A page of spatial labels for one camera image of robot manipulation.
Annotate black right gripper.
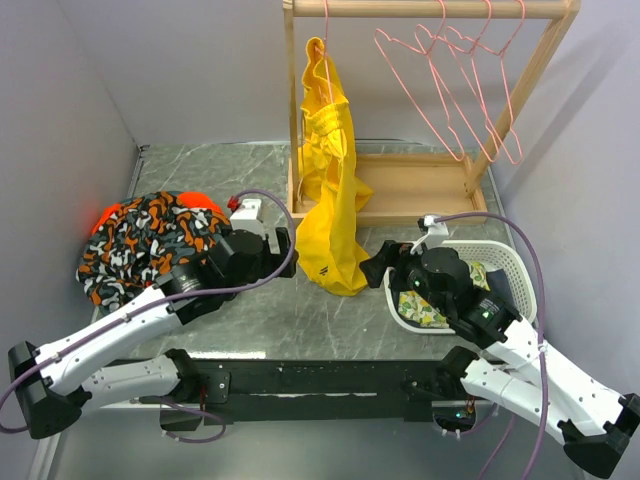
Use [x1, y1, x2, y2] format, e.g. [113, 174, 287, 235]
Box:
[358, 239, 451, 316]

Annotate orange camouflage shorts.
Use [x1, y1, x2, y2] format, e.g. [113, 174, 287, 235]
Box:
[76, 191, 231, 315]

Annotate pink wire hanger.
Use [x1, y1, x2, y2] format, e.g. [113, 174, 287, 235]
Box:
[443, 1, 527, 165]
[414, 1, 501, 154]
[373, 0, 467, 163]

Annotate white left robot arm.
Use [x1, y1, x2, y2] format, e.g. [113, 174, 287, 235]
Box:
[8, 227, 297, 439]

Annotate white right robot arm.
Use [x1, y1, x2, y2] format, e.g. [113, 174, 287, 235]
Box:
[360, 240, 639, 479]

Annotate yellow shorts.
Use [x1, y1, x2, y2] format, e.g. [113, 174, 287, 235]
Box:
[296, 37, 373, 296]

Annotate bright orange shorts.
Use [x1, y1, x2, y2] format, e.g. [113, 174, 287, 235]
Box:
[91, 192, 223, 234]

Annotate pink hanger holding yellow shorts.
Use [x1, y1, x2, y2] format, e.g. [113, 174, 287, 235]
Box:
[297, 0, 337, 196]

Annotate lemon print cloth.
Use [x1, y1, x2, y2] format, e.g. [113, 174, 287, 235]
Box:
[397, 262, 490, 329]

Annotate wooden clothes rack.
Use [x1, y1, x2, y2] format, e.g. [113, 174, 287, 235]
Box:
[283, 1, 580, 227]

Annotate white plastic basket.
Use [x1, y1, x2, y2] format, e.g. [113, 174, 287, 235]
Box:
[383, 240, 537, 335]

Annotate dark navy cloth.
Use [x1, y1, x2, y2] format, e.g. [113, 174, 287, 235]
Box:
[486, 269, 515, 304]

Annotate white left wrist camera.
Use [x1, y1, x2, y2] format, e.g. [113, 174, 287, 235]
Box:
[230, 198, 265, 239]

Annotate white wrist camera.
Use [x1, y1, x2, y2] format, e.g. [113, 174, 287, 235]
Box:
[230, 198, 265, 239]
[410, 215, 450, 255]

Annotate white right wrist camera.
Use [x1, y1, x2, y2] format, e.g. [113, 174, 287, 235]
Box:
[410, 215, 450, 255]

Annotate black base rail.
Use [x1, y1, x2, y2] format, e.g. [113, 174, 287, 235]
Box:
[170, 359, 497, 435]

